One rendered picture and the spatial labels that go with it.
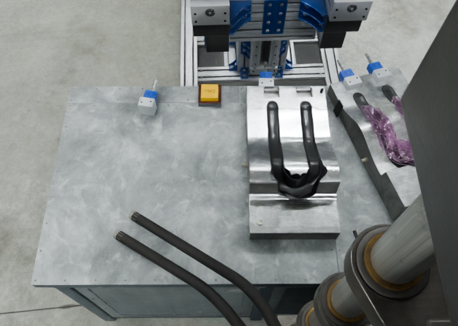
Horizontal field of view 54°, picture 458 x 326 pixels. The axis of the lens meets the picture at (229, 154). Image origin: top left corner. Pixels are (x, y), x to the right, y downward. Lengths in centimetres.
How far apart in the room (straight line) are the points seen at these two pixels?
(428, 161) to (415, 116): 4
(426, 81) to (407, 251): 22
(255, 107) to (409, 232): 105
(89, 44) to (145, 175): 162
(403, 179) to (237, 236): 52
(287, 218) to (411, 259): 85
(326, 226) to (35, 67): 211
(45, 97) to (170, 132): 137
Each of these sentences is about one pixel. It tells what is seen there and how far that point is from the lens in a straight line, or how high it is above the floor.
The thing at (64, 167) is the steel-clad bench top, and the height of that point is 80.
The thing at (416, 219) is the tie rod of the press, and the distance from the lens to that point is 47.
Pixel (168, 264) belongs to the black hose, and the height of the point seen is 86.
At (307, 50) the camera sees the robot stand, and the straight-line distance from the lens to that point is 258.
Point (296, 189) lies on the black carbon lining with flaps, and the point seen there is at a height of 87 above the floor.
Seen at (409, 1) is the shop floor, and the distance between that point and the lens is 333.
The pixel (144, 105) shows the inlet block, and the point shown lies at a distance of 155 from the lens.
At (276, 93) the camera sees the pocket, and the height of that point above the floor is 86.
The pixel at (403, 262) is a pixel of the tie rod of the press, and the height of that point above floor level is 162.
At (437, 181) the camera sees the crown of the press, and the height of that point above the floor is 184.
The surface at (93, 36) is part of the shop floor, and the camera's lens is 301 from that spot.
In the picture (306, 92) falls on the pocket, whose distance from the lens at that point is 157.
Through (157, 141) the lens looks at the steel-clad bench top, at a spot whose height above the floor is 80.
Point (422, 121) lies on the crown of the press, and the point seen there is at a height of 184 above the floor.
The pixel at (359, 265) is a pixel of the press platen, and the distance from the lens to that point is 61.
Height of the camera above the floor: 210
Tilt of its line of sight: 61 degrees down
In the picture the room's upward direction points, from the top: straight up
